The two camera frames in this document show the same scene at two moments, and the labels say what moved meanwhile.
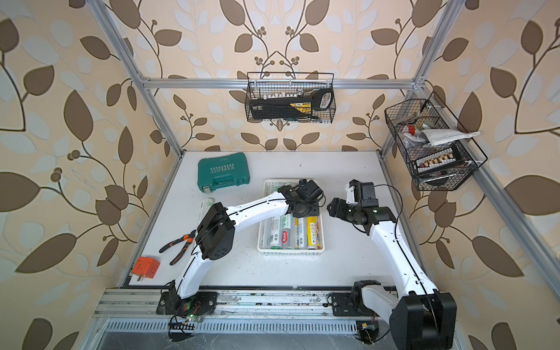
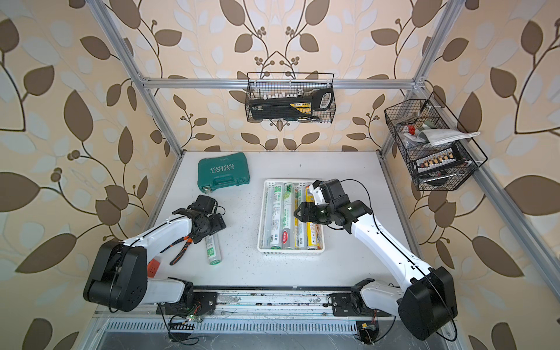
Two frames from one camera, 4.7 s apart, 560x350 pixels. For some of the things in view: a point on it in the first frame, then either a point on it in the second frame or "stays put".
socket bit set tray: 437,160 stays put
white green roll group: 300,233 stays put
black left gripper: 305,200 → 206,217
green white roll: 287,231 stays put
